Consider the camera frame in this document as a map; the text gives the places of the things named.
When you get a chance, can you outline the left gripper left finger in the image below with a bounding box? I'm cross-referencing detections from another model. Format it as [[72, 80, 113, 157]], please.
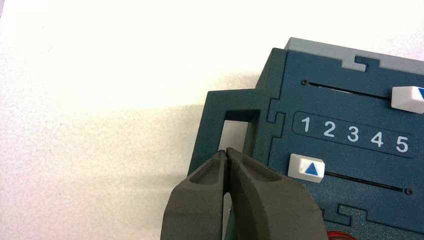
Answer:
[[160, 149, 231, 240]]

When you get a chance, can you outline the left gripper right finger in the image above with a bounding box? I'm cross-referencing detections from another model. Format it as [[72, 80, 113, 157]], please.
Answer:
[[226, 148, 324, 240]]

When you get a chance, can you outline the blue grey control box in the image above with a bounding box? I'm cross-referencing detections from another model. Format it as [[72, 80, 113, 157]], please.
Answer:
[[187, 37, 424, 240]]

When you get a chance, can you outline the white slider knob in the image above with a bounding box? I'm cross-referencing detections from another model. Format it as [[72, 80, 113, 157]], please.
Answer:
[[391, 85, 424, 115], [287, 153, 326, 184]]

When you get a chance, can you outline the red push button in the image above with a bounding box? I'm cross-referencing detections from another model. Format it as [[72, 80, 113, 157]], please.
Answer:
[[326, 231, 358, 240]]

